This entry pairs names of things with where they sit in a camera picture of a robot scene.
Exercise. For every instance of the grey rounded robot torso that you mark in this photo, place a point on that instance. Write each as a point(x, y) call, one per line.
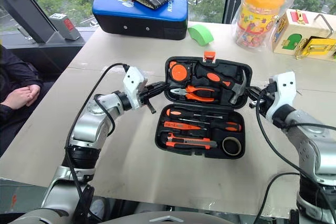
point(168, 218)

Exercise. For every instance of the blue black hard case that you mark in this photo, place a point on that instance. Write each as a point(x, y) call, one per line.
point(139, 22)

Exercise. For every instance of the black orange claw hammer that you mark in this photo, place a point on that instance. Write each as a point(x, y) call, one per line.
point(214, 77)

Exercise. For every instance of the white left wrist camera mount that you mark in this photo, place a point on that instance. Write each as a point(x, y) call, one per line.
point(132, 85)

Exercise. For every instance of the green foam block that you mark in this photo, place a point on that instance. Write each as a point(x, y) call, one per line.
point(200, 33)

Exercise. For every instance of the bystander right hand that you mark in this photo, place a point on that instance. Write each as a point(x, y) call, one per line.
point(19, 99)

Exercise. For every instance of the black electrical tape roll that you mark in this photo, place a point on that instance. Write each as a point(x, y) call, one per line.
point(225, 145)

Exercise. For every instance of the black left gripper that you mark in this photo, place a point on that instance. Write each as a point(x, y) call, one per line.
point(146, 95)

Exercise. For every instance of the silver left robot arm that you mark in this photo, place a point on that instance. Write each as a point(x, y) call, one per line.
point(92, 121)

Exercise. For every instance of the orange black tape measure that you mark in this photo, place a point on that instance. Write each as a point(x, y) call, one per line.
point(179, 72)

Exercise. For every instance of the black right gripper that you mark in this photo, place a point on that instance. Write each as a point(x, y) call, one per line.
point(268, 95)

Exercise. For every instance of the grey box with red label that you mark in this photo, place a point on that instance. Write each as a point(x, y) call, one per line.
point(64, 27)

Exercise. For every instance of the bystander left hand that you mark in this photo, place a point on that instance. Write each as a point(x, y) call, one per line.
point(36, 93)

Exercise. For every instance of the orange lidded toy jar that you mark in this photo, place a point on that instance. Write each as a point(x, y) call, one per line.
point(260, 16)

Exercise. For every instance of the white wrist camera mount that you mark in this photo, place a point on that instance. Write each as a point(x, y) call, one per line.
point(284, 87)
point(132, 85)

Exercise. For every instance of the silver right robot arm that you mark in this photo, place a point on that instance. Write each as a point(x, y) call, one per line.
point(315, 145)

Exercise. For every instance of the seated bystander body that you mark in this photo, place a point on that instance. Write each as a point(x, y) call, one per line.
point(15, 72)

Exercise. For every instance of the dark slanted window beam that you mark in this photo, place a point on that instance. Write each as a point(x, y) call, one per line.
point(29, 11)

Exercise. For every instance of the black tool case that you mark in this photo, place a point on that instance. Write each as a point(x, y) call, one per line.
point(199, 153)

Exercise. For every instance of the wooden latch puzzle box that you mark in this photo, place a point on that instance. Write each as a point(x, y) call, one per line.
point(291, 30)

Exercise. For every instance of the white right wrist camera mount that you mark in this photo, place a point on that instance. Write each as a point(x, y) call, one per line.
point(284, 87)

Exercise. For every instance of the orange black utility knife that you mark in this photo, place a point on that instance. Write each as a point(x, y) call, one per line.
point(189, 142)

